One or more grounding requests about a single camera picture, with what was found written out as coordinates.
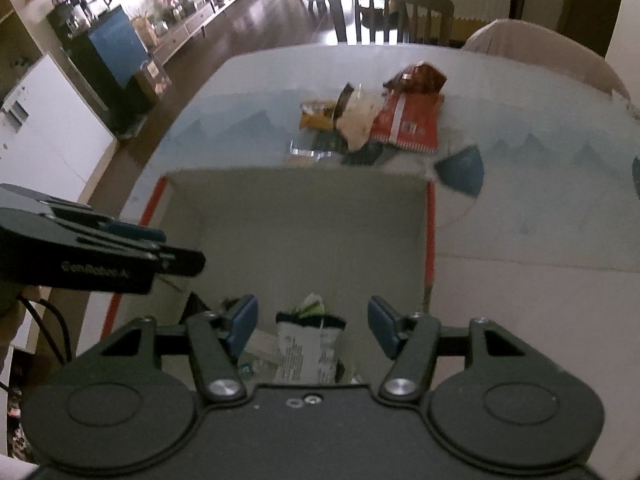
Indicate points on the orange snack packet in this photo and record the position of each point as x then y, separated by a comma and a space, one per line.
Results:
315, 120

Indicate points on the beige snack bag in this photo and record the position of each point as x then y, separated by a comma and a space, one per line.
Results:
357, 117

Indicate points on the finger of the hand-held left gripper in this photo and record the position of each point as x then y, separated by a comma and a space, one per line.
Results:
142, 234
182, 262

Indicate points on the green snack packet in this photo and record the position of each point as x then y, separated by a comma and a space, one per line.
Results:
311, 305

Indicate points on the dark red snack bag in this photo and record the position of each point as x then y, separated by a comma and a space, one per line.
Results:
420, 77

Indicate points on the blue fronted cabinet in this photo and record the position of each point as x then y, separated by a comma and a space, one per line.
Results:
115, 40

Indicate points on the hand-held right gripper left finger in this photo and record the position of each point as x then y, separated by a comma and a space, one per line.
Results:
245, 327

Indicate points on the pink covered chair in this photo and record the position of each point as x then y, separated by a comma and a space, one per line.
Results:
525, 45

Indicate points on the red snack packet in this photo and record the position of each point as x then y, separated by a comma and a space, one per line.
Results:
407, 120

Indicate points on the long television cabinet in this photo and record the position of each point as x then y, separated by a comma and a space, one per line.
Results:
200, 20

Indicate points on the white refrigerator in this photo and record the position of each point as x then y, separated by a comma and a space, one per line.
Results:
50, 135

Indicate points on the brown carton on floor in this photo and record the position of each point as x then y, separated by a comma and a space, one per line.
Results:
155, 77

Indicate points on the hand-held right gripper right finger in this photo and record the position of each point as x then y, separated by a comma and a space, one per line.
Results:
382, 327

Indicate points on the white and black snack packet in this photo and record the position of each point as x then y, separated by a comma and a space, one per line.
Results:
307, 350

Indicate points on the cardboard box with red edges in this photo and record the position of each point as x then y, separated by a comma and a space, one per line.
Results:
310, 230

